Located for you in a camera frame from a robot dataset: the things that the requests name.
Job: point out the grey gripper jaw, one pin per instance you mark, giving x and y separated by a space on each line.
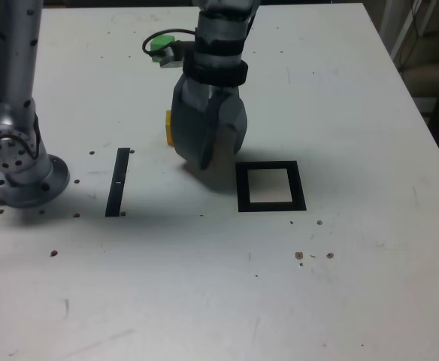
189 124
234 111

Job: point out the yellow cube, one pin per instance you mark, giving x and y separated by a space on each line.
168 128

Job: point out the green cube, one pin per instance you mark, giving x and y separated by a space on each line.
159 43

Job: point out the black tape square outline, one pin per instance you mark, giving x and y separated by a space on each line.
242 188

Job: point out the black tape strip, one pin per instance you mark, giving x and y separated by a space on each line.
117 180

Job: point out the grey gripper-mounted camera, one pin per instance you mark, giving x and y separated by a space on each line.
172 60

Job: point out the white background frame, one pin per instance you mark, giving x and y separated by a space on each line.
386 15

